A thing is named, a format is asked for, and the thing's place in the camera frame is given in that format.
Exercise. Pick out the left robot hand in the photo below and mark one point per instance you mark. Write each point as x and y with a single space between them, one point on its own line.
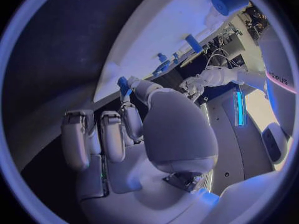
192 86

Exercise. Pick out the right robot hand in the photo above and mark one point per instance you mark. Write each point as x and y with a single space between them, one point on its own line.
177 130

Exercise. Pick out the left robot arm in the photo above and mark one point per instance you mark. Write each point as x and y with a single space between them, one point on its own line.
229 76

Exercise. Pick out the white task board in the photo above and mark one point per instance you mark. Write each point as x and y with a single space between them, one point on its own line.
149 28

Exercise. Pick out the small blue peg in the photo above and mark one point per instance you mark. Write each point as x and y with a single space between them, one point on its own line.
161 57
175 57

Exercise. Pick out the blue gear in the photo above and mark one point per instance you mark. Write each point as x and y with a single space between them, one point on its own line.
161 67

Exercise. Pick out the glowing light bar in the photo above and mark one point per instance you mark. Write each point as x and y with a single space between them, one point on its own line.
240 108

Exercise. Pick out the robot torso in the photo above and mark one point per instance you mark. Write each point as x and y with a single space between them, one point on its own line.
278 63

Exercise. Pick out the large blue cylinder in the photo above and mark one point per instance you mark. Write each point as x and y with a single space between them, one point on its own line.
230 1

